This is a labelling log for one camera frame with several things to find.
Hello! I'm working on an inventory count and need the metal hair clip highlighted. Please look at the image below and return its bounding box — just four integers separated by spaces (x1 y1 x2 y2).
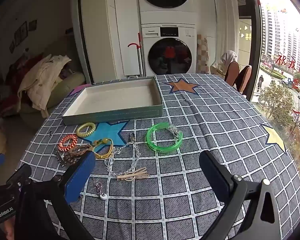
55 150 67 167

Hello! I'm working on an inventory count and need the green translucent bangle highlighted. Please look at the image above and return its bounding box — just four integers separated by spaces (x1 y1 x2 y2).
147 122 183 152

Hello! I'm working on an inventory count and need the white tall cabinet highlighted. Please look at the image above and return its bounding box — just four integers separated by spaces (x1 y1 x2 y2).
77 0 143 84

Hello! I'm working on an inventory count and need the white cloth on chair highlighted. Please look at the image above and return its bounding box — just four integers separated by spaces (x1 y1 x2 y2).
216 50 238 75

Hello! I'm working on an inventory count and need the dark red clothes pile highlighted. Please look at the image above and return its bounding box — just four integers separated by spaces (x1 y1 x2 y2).
5 52 43 98

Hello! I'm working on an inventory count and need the green shallow tray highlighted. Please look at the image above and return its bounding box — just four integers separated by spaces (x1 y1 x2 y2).
62 77 163 126

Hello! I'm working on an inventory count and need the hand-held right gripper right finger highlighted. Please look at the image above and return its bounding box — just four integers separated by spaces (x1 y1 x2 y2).
199 150 282 240

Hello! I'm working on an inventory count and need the pole with red hook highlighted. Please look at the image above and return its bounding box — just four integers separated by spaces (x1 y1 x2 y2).
128 32 143 77

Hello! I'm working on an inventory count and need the black window frame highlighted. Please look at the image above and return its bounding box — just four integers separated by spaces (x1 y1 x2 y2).
250 0 263 100

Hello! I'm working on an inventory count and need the brown chair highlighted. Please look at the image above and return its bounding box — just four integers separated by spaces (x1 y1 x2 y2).
236 65 252 93
225 61 240 87

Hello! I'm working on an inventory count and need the beige jacket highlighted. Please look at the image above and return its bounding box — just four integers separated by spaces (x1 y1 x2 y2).
17 54 72 118

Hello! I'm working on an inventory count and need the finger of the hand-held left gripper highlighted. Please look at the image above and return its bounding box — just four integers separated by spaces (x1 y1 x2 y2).
6 164 32 188

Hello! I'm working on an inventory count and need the clear bead chain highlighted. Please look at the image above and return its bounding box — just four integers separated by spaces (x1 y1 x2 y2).
104 132 143 178

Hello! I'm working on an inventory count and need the large picture frame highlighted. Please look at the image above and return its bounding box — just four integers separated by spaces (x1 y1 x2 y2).
14 21 28 47

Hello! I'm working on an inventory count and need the small chain with white disc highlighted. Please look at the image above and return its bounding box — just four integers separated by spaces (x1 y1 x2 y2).
93 177 108 200

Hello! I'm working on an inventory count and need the brown braided bracelet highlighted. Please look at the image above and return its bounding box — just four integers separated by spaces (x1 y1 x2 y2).
65 144 94 158

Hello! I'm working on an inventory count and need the yellow spiral hair tie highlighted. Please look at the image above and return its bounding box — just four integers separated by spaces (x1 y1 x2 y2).
76 122 96 138

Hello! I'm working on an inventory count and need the red window decal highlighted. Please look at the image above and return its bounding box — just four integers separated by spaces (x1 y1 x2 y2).
275 52 300 90

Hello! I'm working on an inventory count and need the white dryer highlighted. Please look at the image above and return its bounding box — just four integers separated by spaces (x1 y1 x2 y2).
136 0 196 27

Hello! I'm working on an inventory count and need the grey checked star tablecloth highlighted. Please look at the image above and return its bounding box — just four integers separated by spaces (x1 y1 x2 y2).
16 74 300 240

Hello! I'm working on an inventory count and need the checkered board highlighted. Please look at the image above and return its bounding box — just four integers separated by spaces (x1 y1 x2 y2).
197 35 209 74

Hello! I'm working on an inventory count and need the yellow cord beaded bracelet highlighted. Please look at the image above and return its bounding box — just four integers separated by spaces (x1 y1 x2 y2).
92 137 115 159

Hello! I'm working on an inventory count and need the pale green sofa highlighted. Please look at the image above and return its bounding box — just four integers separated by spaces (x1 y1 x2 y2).
20 71 87 120

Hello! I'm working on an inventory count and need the brown spiral hair tie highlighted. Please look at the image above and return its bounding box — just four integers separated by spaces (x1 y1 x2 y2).
64 154 78 166

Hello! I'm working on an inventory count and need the white washing machine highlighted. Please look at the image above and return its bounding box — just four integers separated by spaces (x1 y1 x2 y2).
141 24 198 77

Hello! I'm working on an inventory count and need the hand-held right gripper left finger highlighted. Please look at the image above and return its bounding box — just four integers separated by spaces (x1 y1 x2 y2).
15 151 97 240

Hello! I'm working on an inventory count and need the orange spiral hair tie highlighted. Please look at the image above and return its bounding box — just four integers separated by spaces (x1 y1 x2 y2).
58 135 78 152

